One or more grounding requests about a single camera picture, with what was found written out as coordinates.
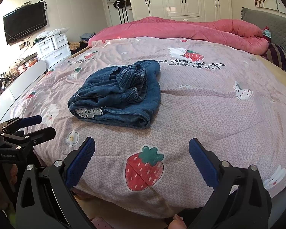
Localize right hand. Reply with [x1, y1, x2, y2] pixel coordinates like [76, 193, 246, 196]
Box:
[168, 214, 187, 229]

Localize cluttered side table items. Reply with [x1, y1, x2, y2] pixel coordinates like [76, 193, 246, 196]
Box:
[0, 52, 38, 91]

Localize pink strawberry print bedspread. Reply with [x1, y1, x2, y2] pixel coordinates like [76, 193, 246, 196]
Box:
[11, 37, 286, 218]

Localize white wardrobe closet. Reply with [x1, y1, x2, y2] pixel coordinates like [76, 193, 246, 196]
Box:
[130, 0, 232, 22]

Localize white drawer dresser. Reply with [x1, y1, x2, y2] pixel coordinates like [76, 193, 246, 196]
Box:
[33, 33, 71, 69]

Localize black wall television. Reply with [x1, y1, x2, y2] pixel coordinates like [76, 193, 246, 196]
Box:
[3, 1, 47, 44]

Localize white curved bed footboard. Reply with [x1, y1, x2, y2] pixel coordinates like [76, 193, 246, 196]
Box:
[0, 60, 47, 123]

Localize striped pillow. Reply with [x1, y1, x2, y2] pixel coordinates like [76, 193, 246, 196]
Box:
[263, 42, 286, 72]

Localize grey quilted headboard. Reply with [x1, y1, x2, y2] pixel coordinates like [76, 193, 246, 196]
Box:
[241, 7, 286, 52]

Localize blue denim lace-trimmed pants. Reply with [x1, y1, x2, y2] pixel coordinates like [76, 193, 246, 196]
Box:
[67, 60, 161, 129]

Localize pink dotted slipper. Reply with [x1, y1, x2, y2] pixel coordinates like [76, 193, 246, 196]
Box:
[91, 217, 114, 229]

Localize hanging bags on door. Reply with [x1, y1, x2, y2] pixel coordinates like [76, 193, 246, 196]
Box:
[107, 0, 131, 24]

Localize pink quilted comforter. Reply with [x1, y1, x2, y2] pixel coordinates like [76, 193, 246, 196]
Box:
[88, 17, 269, 55]

